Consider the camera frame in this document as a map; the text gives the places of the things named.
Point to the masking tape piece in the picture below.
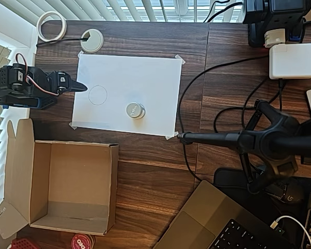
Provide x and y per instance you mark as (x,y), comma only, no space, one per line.
(171,136)
(81,53)
(180,60)
(73,126)

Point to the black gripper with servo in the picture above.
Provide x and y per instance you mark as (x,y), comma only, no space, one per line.
(67,83)

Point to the black desk mat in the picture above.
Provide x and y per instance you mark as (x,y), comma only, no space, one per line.
(228,179)

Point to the red perforated base block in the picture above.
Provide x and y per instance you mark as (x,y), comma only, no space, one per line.
(22,244)

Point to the black computer mouse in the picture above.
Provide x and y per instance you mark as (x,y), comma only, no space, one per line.
(291,197)

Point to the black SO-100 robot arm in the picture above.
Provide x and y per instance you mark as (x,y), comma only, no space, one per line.
(5,80)

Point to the blue and black plug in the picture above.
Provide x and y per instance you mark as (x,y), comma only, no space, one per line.
(295,36)

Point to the large white power adapter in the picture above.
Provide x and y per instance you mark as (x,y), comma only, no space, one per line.
(293,61)

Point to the small white plug adapter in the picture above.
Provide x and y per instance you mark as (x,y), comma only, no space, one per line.
(274,37)

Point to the black power strip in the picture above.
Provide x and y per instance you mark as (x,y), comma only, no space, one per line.
(287,16)

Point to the small jar with silver lid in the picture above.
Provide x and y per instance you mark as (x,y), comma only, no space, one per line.
(132,109)

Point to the red round lid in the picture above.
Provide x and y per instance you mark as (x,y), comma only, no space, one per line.
(80,242)

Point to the grey laptop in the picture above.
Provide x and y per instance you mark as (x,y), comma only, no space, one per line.
(197,218)

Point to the open brown cardboard box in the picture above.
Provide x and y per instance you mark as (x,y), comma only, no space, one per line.
(75,176)

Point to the white paper sheet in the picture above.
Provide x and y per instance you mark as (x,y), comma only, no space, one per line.
(145,77)

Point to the black tripod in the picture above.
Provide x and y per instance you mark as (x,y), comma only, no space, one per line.
(269,140)

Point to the masking tape roll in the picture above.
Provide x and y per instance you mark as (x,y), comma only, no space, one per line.
(39,27)

